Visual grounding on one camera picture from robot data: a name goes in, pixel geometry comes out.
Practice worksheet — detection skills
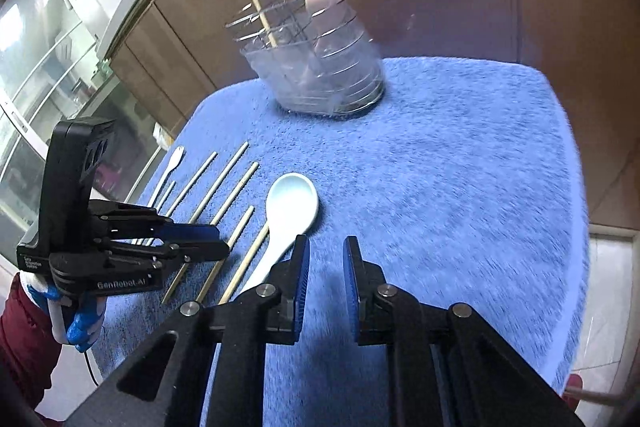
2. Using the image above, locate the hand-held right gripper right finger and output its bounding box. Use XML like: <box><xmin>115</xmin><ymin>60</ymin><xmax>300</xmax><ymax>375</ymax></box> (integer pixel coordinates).
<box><xmin>342</xmin><ymin>237</ymin><xmax>586</xmax><ymax>427</ymax></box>

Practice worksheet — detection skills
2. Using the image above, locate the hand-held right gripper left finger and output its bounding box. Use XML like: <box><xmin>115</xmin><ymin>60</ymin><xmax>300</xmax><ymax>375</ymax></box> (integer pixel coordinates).
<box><xmin>62</xmin><ymin>234</ymin><xmax>311</xmax><ymax>427</ymax></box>

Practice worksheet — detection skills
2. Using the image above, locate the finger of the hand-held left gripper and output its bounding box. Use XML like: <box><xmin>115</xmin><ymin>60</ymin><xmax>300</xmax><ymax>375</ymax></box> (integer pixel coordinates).
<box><xmin>90</xmin><ymin>201</ymin><xmax>221</xmax><ymax>244</ymax></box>
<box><xmin>95</xmin><ymin>237</ymin><xmax>231</xmax><ymax>269</ymax></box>

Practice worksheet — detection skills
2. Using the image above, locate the thin pale utensil handle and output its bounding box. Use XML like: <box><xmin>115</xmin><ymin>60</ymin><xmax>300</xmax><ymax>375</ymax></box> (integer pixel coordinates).
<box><xmin>155</xmin><ymin>180</ymin><xmax>177</xmax><ymax>209</ymax></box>

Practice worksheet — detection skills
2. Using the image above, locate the clear wire utensil holder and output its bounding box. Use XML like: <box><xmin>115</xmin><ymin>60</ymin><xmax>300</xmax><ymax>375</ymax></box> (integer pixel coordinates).
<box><xmin>225</xmin><ymin>0</ymin><xmax>386</xmax><ymax>118</ymax></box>

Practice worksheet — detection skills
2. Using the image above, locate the person's left forearm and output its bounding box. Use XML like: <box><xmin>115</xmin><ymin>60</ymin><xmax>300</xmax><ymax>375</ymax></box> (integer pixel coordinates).
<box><xmin>0</xmin><ymin>274</ymin><xmax>63</xmax><ymax>420</ymax></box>

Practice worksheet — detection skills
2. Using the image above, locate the person's left hand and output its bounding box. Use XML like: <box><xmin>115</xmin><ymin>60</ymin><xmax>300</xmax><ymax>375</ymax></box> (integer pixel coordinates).
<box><xmin>27</xmin><ymin>282</ymin><xmax>108</xmax><ymax>353</ymax></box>

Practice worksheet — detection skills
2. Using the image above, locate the sliding glass door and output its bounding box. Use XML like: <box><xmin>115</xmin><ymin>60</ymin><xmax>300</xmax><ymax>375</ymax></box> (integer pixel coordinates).
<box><xmin>0</xmin><ymin>0</ymin><xmax>168</xmax><ymax>268</ymax></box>

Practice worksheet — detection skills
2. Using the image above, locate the blue towel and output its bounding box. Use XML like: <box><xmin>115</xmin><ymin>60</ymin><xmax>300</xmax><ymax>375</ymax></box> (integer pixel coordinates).
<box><xmin>92</xmin><ymin>57</ymin><xmax>591</xmax><ymax>427</ymax></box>

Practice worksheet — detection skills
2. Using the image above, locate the black cable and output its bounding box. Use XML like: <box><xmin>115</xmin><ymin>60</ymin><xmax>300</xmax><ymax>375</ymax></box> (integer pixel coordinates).
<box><xmin>84</xmin><ymin>349</ymin><xmax>100</xmax><ymax>384</ymax></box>

